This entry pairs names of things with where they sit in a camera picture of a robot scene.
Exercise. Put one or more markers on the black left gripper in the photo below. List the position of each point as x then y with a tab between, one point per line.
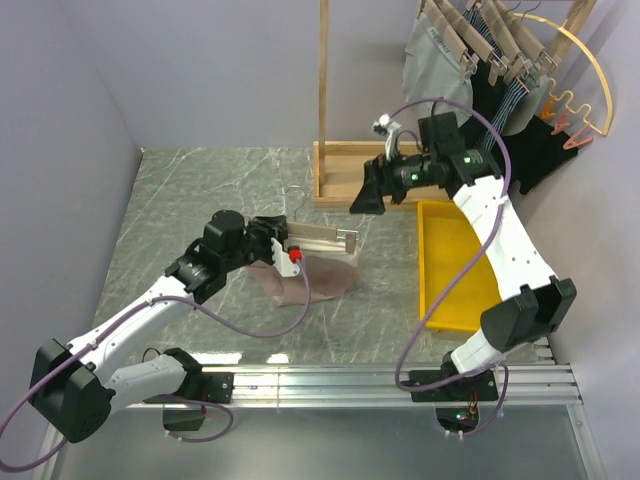
269	227

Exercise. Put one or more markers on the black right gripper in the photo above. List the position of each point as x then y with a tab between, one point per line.
369	199

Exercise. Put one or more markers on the beige clip hanger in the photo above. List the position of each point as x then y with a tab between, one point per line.
318	238

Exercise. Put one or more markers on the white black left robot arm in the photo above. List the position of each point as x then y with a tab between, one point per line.
78	385

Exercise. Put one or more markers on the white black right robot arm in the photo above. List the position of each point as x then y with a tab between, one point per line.
533	300

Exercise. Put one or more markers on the black hanging underwear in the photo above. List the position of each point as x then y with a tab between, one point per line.
486	100
536	153

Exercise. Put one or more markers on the black rear hanging underwear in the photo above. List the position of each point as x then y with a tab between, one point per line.
536	153

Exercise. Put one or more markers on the striped blue hanging underwear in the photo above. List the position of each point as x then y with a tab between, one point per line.
514	92

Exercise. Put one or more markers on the light grey hanging underwear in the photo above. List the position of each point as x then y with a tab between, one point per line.
526	108

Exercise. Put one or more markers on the beige hanger on grey underwear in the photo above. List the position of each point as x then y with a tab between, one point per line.
468	66

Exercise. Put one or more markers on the orange wavy clip hanger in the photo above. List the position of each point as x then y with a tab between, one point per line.
572	121

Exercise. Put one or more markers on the yellow plastic tray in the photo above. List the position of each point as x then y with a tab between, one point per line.
446	243

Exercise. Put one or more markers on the gold metal arc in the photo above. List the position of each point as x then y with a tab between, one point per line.
594	69

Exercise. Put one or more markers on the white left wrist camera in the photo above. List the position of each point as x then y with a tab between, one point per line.
286	260

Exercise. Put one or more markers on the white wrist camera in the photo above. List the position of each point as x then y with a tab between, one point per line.
286	260
390	129

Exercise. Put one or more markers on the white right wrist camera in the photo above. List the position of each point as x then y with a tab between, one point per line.
390	129

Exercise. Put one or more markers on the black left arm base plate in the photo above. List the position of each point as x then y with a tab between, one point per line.
209	387

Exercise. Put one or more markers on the wooden rack upright post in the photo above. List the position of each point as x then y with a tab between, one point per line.
320	146

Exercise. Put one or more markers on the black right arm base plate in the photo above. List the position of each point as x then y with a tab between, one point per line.
481	387

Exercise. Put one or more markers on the aluminium rail frame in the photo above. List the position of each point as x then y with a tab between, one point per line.
318	393

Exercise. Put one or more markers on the wooden rack right post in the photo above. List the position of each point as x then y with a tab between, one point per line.
567	32

